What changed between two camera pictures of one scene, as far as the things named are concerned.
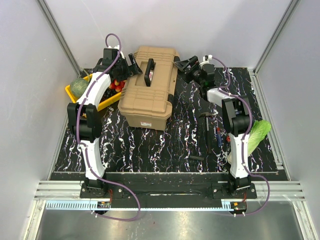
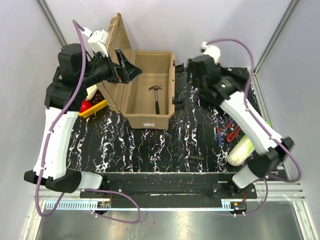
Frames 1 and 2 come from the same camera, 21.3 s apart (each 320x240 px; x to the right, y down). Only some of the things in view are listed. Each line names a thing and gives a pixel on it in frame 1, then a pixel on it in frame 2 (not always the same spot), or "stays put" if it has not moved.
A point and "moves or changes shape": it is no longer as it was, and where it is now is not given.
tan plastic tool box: [146, 100] moves or changes shape
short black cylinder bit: [196, 158] stays put
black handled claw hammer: [208, 114] to [156, 88]
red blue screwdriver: [219, 137] stays put
